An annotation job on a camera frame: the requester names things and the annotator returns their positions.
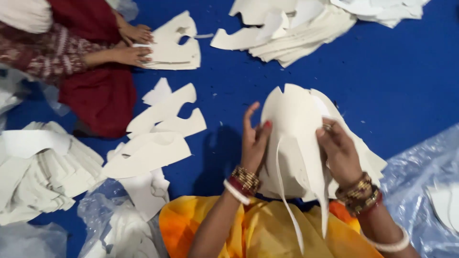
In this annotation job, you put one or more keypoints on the person's left hand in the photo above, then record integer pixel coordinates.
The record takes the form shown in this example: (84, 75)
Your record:
(252, 147)

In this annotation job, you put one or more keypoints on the person's right hand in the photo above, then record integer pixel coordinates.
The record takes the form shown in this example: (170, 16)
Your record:
(340, 154)

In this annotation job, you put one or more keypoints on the bundle of white cutouts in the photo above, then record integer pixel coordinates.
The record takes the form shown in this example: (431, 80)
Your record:
(294, 118)

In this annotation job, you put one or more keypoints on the gold and red bangles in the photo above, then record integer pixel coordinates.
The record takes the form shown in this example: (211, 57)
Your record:
(360, 197)
(245, 181)

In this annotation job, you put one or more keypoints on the white bangle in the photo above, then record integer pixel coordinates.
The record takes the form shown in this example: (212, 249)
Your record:
(392, 246)
(235, 191)

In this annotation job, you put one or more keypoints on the notched white cutout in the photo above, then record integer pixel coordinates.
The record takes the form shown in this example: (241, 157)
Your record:
(186, 125)

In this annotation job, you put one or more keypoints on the yellow orange garment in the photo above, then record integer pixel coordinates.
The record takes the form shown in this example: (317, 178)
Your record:
(272, 229)

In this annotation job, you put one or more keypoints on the large clear plastic bag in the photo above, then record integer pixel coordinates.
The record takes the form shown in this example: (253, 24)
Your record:
(419, 186)

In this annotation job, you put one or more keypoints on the long curved white cutout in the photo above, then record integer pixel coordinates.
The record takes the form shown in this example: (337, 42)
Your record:
(161, 111)

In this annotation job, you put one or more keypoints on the wide white cutout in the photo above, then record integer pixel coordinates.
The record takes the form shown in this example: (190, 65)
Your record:
(150, 157)

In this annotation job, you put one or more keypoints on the small white cutout scrap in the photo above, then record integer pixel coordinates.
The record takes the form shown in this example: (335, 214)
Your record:
(157, 93)

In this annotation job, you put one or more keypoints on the crumpled white cutout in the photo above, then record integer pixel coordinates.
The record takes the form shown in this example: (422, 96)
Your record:
(147, 193)

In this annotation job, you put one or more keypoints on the small stack of white cutouts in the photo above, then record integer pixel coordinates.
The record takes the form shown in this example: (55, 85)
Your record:
(175, 53)

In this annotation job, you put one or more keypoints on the thin white paper strip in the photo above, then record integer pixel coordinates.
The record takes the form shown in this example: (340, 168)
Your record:
(204, 36)

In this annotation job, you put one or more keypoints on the large heap of white cutouts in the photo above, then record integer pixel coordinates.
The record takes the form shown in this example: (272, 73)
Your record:
(304, 32)

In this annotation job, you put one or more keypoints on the clear plastic bag with cutouts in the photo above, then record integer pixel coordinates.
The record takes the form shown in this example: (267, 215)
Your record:
(118, 229)

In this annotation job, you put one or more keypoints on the fanned pile of white cutouts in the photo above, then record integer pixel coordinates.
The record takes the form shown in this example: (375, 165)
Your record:
(46, 172)

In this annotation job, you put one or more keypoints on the crumpled clear plastic sheet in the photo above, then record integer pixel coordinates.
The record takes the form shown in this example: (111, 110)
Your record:
(14, 89)

